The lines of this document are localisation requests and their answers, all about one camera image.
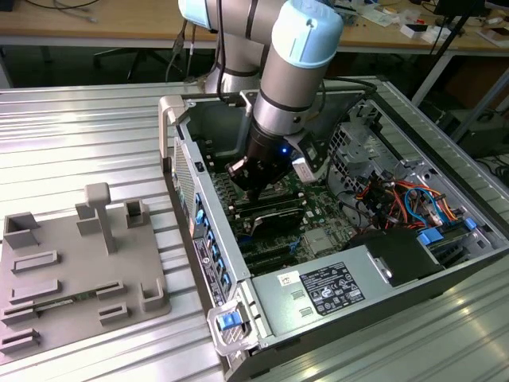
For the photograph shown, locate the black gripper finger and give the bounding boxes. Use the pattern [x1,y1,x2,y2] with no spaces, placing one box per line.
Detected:
[224,156,264,205]

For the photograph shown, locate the black graphics card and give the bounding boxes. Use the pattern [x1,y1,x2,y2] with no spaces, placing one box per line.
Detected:
[248,207,305,240]

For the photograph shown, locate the green motherboard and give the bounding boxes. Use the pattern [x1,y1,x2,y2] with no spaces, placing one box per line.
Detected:
[206,134,361,276]

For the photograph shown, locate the open grey PC case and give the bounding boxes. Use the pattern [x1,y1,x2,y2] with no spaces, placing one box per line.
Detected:
[157,89,509,382]

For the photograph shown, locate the silver perforated drive cage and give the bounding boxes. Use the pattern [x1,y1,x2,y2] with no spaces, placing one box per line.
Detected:
[322,97,405,200]

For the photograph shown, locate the silver chipset heat sink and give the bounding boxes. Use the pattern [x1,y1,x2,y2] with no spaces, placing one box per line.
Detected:
[304,229,340,255]

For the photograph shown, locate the silver power supply unit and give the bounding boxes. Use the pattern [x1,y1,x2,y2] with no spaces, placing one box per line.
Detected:
[249,243,394,339]

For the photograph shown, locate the blue case latch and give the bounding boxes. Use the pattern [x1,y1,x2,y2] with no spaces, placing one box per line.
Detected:
[217,313,241,330]

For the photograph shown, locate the black plastic shroud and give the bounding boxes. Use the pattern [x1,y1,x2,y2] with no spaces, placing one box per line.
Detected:
[344,229,445,288]

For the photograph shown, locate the large blue carrier tab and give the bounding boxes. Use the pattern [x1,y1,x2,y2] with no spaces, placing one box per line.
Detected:
[417,227,445,248]

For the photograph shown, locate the grey parts rack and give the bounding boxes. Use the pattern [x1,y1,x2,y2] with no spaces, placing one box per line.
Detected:
[0,181,173,358]

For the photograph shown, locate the white box black insert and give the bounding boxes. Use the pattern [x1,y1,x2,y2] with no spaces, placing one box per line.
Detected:
[400,22,429,40]

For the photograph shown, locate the wooden desk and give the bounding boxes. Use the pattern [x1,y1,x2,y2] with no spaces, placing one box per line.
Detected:
[0,0,509,104]

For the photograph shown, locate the small white box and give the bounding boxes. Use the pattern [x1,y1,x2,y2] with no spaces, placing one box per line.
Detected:
[421,25,451,44]

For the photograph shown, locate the green RAM stick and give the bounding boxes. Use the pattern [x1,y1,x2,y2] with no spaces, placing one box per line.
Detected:
[33,291,99,312]

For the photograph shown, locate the black equipment box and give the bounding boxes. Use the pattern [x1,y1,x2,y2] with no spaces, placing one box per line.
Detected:
[449,113,509,160]

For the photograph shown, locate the flat white brown tray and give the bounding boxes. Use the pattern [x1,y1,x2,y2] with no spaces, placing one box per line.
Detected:
[476,25,509,45]

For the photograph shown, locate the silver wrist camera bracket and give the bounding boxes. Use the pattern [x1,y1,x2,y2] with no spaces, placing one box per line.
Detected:
[227,89,256,117]

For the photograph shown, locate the grey case handle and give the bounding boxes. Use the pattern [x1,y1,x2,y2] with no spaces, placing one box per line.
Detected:
[157,96,188,160]
[206,300,259,356]

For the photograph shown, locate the orange red power wires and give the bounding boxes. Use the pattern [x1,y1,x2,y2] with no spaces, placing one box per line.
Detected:
[355,174,465,234]

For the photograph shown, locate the blue data wire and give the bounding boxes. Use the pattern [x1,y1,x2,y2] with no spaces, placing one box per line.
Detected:
[404,185,445,228]

